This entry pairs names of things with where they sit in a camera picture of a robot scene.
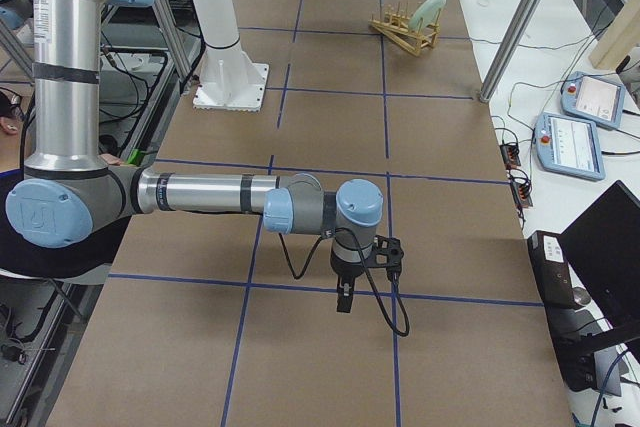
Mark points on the white pedestal column base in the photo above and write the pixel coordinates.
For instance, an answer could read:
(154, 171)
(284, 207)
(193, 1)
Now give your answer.
(228, 79)

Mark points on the aluminium frame post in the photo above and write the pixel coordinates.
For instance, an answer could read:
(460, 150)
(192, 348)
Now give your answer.
(508, 46)

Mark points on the terminal block connector far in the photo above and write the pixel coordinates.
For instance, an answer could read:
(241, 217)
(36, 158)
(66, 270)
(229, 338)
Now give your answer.
(510, 150)

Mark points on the terminal block connector near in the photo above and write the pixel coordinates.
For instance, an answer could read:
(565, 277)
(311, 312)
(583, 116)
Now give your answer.
(521, 187)

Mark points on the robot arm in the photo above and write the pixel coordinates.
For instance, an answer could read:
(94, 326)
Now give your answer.
(69, 191)

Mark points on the teach pendant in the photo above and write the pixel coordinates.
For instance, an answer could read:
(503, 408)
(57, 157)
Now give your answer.
(569, 146)
(591, 97)

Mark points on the terminal block connector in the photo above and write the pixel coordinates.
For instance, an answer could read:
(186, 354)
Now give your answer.
(510, 150)
(521, 187)

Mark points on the black box device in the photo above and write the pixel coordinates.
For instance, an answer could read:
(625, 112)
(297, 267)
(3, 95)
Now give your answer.
(551, 271)

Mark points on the wooden dish rack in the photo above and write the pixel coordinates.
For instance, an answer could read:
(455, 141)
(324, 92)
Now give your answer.
(394, 26)

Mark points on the pale green plate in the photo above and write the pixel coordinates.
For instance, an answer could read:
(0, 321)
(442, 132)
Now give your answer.
(426, 14)

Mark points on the green handled tool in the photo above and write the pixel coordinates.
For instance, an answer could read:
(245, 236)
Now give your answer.
(139, 157)

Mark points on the brown paper table cover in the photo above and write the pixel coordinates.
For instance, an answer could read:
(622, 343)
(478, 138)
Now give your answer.
(211, 321)

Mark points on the black monitor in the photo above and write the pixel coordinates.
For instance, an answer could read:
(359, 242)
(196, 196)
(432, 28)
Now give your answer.
(602, 247)

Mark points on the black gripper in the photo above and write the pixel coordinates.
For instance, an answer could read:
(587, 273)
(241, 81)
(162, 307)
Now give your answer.
(346, 268)

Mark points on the far teach pendant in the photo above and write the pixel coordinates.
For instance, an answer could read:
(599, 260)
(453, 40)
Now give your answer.
(591, 97)

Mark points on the near teach pendant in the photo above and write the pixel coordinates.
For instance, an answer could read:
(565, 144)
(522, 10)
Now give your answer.
(569, 146)

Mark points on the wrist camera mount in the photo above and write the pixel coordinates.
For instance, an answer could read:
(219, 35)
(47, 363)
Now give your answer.
(387, 254)

